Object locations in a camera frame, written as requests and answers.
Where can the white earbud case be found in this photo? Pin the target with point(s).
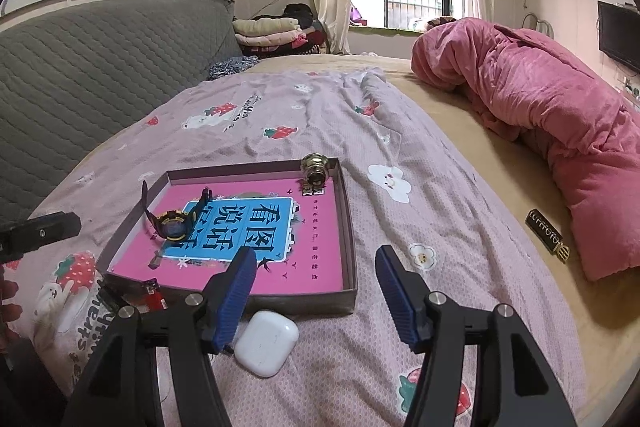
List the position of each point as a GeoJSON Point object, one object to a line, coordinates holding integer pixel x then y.
{"type": "Point", "coordinates": [267, 344]}

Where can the brass knob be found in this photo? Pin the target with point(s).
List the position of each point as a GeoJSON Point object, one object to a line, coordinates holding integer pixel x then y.
{"type": "Point", "coordinates": [315, 169]}

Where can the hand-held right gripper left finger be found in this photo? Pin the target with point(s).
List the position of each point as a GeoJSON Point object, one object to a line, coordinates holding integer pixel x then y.
{"type": "Point", "coordinates": [232, 302]}

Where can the black gold patterned clip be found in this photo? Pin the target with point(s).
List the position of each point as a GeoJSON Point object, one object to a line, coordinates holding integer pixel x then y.
{"type": "Point", "coordinates": [547, 234]}

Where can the pink folded clothes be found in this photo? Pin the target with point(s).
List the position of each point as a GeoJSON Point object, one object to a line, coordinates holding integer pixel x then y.
{"type": "Point", "coordinates": [270, 43]}

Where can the metal chair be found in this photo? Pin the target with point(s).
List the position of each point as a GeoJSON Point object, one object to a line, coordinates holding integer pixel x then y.
{"type": "Point", "coordinates": [542, 23]}

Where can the black hair clip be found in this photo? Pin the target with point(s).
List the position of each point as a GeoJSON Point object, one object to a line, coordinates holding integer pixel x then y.
{"type": "Point", "coordinates": [114, 292]}

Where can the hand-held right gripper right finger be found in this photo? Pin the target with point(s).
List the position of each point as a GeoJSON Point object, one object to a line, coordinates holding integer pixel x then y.
{"type": "Point", "coordinates": [395, 297]}

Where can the pink shallow box tray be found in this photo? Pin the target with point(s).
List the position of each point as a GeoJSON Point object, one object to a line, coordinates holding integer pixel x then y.
{"type": "Point", "coordinates": [300, 302]}

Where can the beige bed sheet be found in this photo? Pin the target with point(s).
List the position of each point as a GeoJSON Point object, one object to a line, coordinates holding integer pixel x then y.
{"type": "Point", "coordinates": [500, 187]}

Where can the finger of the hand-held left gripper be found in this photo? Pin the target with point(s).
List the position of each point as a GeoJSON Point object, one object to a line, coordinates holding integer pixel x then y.
{"type": "Point", "coordinates": [45, 232]}

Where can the black clothing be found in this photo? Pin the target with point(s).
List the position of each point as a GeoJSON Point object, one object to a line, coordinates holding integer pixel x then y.
{"type": "Point", "coordinates": [299, 13]}

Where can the blue patterned cloth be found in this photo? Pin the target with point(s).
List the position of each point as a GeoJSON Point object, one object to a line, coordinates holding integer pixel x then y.
{"type": "Point", "coordinates": [232, 68]}

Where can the red lighter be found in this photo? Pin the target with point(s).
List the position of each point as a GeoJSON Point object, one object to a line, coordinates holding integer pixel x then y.
{"type": "Point", "coordinates": [155, 299]}

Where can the black yellow wrist watch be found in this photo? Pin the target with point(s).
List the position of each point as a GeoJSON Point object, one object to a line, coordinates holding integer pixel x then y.
{"type": "Point", "coordinates": [172, 224]}

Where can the person's left hand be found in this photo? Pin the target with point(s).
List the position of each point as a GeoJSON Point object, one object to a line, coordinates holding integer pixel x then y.
{"type": "Point", "coordinates": [7, 299]}

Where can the pink cover book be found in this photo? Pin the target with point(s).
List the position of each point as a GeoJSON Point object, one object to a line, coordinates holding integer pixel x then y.
{"type": "Point", "coordinates": [320, 232]}

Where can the purple bag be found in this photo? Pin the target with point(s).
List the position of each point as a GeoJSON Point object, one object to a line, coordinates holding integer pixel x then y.
{"type": "Point", "coordinates": [356, 16]}

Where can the cream folded blanket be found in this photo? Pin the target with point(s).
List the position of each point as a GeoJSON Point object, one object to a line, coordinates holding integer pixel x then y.
{"type": "Point", "coordinates": [265, 27]}

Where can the strawberry printed blanket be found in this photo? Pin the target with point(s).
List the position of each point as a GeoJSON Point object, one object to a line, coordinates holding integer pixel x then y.
{"type": "Point", "coordinates": [310, 142]}

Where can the pink quilt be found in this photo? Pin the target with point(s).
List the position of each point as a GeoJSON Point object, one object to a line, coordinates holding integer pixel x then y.
{"type": "Point", "coordinates": [550, 107]}

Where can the black television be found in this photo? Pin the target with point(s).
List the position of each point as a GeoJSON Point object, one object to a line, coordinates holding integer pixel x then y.
{"type": "Point", "coordinates": [620, 34]}

